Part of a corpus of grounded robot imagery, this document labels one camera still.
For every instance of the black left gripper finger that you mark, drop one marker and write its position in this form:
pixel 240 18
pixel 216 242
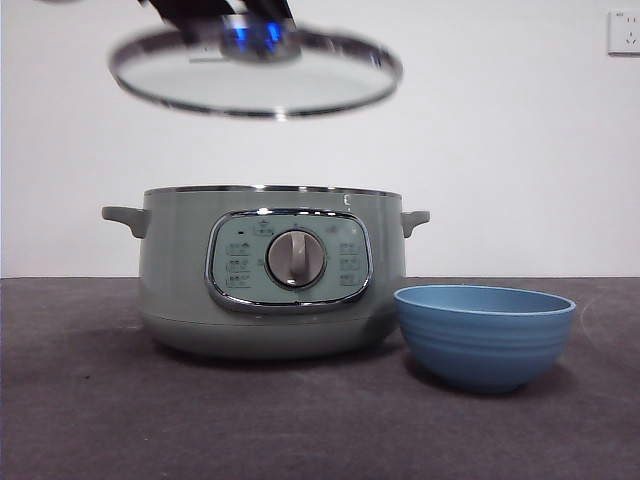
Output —
pixel 270 9
pixel 185 12

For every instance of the glass lid with green knob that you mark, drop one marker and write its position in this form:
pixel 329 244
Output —
pixel 250 85

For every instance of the pale green electric steamer pot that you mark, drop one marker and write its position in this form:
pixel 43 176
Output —
pixel 175 280

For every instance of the blue ribbed bowl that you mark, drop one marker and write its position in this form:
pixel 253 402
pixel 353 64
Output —
pixel 480 345

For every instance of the white wall socket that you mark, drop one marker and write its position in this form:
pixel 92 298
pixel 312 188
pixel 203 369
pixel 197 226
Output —
pixel 625 35

